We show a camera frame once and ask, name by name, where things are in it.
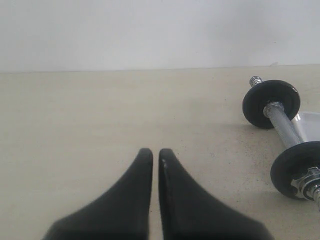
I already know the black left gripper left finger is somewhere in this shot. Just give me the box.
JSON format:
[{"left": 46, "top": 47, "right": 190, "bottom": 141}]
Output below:
[{"left": 43, "top": 148, "right": 153, "bottom": 240}]

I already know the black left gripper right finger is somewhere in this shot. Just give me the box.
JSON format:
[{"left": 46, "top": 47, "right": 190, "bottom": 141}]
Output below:
[{"left": 158, "top": 148, "right": 270, "bottom": 240}]

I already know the black near weight plate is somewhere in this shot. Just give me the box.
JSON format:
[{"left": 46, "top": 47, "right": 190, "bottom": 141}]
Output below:
[{"left": 270, "top": 141, "right": 320, "bottom": 200}]

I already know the black weight plate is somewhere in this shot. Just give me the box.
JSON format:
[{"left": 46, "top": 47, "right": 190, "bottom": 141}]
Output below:
[
  {"left": 242, "top": 80, "right": 301, "bottom": 129},
  {"left": 270, "top": 141, "right": 320, "bottom": 200}
]

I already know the chrome star collar nut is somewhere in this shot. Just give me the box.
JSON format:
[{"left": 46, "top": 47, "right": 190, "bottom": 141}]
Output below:
[{"left": 291, "top": 167, "right": 320, "bottom": 202}]

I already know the black far weight plate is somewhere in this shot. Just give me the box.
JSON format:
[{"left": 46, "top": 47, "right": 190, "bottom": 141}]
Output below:
[{"left": 242, "top": 80, "right": 301, "bottom": 129}]

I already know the white plastic tray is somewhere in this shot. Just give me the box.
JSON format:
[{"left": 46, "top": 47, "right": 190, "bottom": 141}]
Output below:
[{"left": 292, "top": 111, "right": 320, "bottom": 142}]

